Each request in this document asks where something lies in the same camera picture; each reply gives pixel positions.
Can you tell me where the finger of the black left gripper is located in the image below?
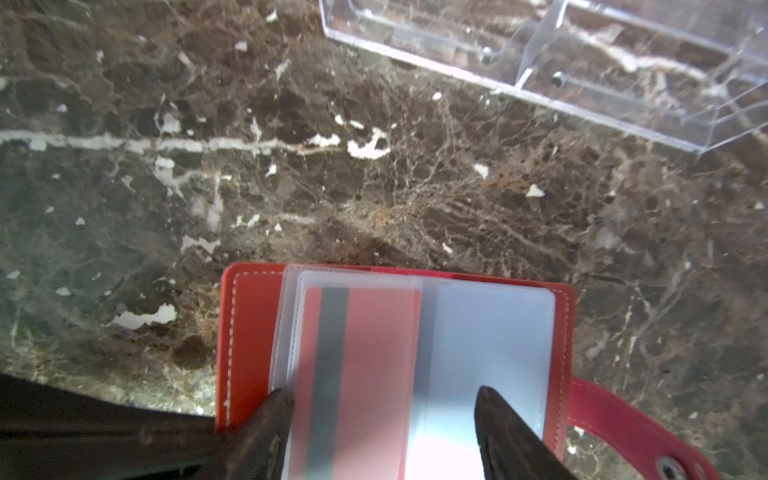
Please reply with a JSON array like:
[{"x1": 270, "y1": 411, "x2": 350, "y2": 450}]
[{"x1": 1, "y1": 375, "x2": 225, "y2": 479}]

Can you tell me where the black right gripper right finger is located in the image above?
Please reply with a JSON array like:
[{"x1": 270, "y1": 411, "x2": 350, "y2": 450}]
[{"x1": 474, "y1": 386, "x2": 576, "y2": 480}]

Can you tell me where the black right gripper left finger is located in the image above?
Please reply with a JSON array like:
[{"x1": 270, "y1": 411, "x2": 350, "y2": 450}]
[{"x1": 197, "y1": 388, "x2": 294, "y2": 480}]

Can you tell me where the clear acrylic compartment organizer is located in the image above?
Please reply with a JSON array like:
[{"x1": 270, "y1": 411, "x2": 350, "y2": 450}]
[{"x1": 320, "y1": 1, "x2": 767, "y2": 153}]

